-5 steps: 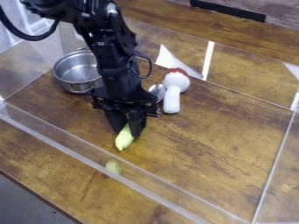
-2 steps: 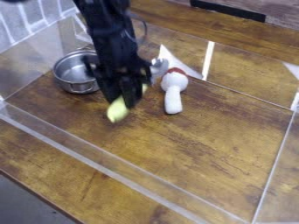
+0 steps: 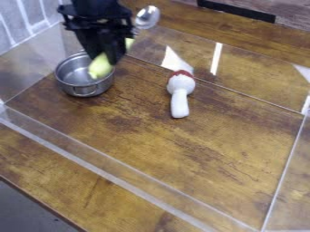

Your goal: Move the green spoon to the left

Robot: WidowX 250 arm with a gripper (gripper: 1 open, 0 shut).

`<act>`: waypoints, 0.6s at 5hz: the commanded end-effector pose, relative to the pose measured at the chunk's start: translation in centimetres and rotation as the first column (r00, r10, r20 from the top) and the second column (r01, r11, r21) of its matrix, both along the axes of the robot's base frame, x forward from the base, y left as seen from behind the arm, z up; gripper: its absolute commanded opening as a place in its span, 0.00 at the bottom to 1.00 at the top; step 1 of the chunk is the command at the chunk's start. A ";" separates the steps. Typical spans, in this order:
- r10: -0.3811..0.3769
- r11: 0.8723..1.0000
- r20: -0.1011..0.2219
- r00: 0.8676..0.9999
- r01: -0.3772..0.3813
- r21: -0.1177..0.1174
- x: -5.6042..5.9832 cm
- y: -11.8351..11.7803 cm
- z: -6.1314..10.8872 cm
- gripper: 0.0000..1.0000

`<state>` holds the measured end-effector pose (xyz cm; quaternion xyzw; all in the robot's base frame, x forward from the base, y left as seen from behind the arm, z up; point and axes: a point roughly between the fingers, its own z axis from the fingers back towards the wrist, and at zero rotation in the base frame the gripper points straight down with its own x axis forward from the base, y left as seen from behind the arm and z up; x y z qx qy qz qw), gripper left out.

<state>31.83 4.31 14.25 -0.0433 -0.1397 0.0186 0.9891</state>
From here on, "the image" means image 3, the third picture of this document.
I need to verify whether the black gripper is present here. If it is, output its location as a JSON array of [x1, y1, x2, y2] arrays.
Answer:
[[58, 0, 134, 65]]

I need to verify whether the green handled metal spoon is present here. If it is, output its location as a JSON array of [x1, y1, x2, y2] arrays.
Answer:
[[89, 5, 161, 80]]

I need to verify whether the small steel pot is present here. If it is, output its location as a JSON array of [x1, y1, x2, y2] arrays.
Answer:
[[55, 51, 114, 97]]

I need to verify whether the white red plush mushroom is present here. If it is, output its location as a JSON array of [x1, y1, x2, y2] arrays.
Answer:
[[167, 70, 195, 119]]

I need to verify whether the black bar on table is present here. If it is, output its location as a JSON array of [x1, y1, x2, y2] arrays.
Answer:
[[197, 0, 277, 24]]

